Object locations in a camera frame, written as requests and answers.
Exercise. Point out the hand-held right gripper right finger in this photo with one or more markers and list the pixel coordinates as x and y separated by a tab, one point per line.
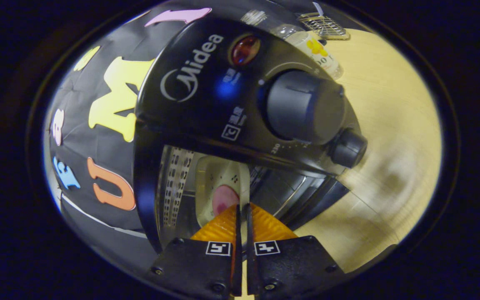
250	233

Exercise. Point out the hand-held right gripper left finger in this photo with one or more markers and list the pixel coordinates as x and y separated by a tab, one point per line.
238	225

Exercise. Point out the pink ham slice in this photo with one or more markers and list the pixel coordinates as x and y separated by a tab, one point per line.
223	200

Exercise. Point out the white square plate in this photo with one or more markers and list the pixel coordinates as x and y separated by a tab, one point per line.
219	171

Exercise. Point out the black electric oven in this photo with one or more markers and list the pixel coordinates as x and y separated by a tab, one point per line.
206	100

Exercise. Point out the clear glass bottle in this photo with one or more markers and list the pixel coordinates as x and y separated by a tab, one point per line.
319	54

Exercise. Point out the metal spoon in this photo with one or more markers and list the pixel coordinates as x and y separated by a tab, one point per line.
318	9

